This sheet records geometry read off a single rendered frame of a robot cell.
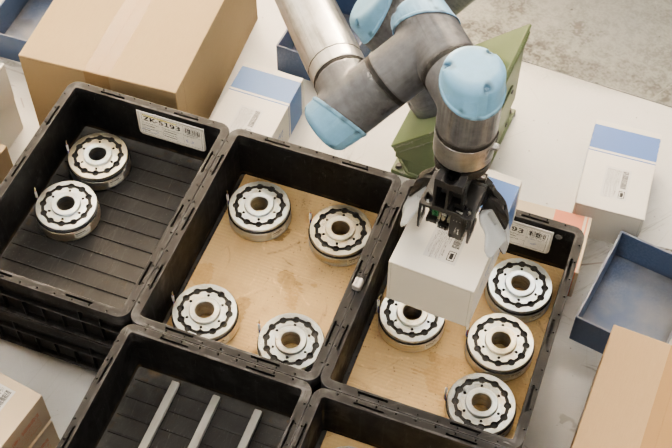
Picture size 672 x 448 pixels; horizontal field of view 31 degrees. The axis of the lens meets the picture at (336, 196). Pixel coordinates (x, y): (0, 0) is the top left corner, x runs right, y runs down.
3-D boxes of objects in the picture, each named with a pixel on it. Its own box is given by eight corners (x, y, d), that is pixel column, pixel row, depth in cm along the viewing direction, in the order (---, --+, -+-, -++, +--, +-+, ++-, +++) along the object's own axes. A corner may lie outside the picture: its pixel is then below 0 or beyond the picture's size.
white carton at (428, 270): (437, 191, 177) (441, 153, 170) (514, 218, 174) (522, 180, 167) (385, 297, 166) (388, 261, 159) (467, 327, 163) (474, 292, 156)
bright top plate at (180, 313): (190, 277, 190) (190, 275, 189) (248, 298, 188) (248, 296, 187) (160, 328, 184) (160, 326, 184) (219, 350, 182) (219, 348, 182)
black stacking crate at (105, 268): (83, 124, 215) (72, 82, 205) (236, 170, 209) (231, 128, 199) (-32, 301, 192) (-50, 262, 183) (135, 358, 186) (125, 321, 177)
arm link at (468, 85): (488, 30, 139) (522, 81, 134) (479, 93, 147) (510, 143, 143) (426, 48, 137) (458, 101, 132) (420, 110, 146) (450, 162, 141)
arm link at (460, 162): (447, 98, 147) (510, 118, 145) (444, 122, 151) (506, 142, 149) (425, 141, 143) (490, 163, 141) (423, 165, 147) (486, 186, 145)
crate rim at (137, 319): (234, 135, 201) (233, 125, 199) (403, 184, 195) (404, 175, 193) (128, 328, 178) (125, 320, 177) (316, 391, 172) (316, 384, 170)
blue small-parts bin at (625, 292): (613, 252, 212) (621, 230, 206) (694, 288, 208) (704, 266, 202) (568, 338, 202) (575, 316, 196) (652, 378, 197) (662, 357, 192)
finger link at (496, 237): (491, 279, 160) (459, 234, 155) (505, 245, 163) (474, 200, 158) (511, 278, 158) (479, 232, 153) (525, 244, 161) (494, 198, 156)
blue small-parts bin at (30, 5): (36, -12, 251) (29, -37, 246) (101, 5, 248) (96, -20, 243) (-11, 54, 240) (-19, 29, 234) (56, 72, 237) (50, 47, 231)
